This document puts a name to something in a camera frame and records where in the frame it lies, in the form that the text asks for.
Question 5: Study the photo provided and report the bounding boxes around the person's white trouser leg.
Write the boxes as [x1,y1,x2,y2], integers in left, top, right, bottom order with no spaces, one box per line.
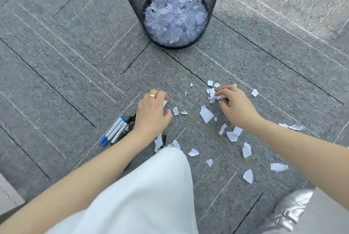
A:
[44,147,199,234]

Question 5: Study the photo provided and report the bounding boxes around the person's silver shoe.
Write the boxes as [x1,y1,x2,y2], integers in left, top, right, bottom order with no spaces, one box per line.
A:
[261,188,318,234]

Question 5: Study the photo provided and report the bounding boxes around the heap of torn paper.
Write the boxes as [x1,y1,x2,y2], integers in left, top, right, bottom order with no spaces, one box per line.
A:
[144,0,209,45]

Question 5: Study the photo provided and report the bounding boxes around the person's left forearm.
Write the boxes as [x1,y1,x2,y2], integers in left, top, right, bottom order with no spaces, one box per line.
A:
[0,126,164,234]

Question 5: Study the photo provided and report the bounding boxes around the white paper piece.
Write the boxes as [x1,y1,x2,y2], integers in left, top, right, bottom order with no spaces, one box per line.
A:
[206,87,229,104]

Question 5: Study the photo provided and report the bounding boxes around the person's right forearm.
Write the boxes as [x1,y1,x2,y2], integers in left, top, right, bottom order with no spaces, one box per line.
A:
[249,118,349,211]

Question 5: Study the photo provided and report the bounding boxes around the black-capped white marker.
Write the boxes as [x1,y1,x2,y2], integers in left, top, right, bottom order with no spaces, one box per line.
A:
[110,118,133,145]

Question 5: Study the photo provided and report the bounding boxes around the person's right hand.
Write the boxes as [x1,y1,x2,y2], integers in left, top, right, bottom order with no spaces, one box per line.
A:
[217,84,263,131]

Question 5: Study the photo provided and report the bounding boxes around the blue-capped white marker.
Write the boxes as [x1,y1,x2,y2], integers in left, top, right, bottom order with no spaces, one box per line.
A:
[100,116,125,144]
[103,120,128,147]

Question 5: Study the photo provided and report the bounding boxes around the person's left hand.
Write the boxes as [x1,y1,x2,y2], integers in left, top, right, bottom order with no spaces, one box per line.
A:
[133,88,173,141]

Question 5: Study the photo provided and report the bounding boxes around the scattered white paper scraps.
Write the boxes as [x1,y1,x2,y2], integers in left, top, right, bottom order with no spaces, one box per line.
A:
[153,80,304,185]

